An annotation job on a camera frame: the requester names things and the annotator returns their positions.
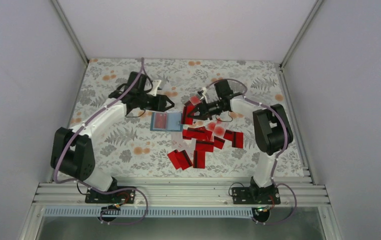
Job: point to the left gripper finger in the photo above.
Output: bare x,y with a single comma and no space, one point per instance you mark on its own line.
169,106
167,99

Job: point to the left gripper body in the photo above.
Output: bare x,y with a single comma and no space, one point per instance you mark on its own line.
149,105

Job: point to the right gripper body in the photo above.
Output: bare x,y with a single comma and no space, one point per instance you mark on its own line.
207,112

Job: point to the teal leather card holder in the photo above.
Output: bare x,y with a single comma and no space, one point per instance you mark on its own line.
173,122

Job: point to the red striped card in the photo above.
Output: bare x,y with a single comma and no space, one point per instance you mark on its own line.
186,118
160,121

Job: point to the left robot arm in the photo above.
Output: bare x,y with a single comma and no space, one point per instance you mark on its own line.
73,150

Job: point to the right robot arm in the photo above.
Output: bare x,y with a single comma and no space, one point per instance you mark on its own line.
272,130

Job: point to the white card top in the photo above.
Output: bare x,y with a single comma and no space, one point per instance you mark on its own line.
195,100

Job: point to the white card red dot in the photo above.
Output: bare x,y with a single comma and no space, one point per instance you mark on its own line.
219,131

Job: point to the red card top pile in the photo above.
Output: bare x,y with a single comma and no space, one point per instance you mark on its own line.
199,133

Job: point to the red card pile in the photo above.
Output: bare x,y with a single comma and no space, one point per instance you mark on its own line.
199,133
204,146

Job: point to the red card centre pile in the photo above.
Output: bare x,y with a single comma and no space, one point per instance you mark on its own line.
204,146

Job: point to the white april card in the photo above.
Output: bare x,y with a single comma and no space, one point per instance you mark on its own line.
177,142

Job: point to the red card right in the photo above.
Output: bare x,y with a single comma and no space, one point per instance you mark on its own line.
236,138

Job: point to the red card front middle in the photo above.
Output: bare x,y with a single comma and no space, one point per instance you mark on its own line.
199,159

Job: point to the red card front left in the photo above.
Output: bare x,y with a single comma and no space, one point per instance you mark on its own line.
180,159

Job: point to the floral table mat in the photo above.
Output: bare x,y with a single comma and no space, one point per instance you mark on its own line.
130,149

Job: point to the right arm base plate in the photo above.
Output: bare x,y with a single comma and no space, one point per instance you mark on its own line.
255,196

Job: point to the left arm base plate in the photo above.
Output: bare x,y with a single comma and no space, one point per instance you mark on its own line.
126,196

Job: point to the perforated cable tray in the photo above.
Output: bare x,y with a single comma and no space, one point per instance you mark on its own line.
152,212

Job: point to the aluminium rail frame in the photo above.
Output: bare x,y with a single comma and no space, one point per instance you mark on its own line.
188,192

